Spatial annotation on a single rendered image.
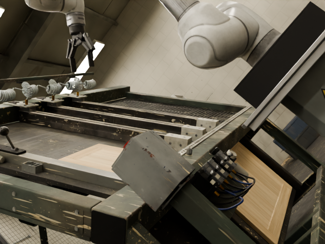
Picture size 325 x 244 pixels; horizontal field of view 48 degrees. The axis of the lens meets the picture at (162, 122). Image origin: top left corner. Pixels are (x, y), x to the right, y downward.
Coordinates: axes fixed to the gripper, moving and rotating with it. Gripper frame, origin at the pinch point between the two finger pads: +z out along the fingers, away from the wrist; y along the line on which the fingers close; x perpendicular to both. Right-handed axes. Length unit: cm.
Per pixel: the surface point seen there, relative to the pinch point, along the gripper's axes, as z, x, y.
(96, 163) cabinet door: 46, -20, 24
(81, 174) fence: 48, -34, 32
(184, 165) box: 45, -40, 83
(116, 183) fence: 52, -30, 45
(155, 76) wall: -60, 442, -307
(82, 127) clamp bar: 29.5, 9.7, -18.4
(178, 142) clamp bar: 43, 24, 35
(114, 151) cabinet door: 43.1, -3.1, 17.9
